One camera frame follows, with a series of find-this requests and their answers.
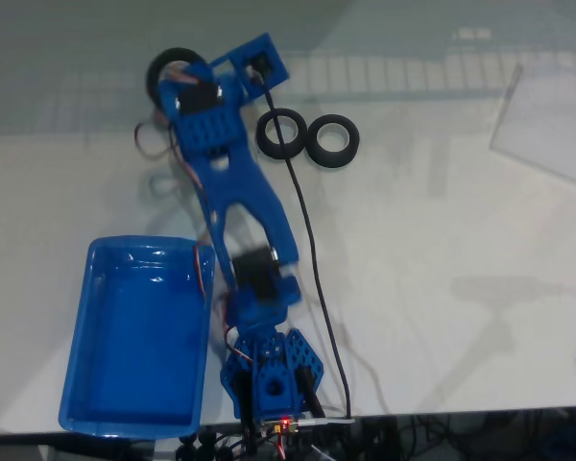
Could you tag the blue camera box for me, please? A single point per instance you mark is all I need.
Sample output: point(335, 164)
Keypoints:
point(278, 67)

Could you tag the blue plastic bin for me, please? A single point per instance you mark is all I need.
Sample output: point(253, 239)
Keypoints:
point(134, 346)

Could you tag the black tape roll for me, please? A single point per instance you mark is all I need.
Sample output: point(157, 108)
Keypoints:
point(156, 65)
point(297, 144)
point(333, 162)

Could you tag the controller board with red light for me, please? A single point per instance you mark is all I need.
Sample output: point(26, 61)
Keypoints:
point(283, 425)

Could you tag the black clamp knob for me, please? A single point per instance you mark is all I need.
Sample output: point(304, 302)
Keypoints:
point(188, 449)
point(207, 439)

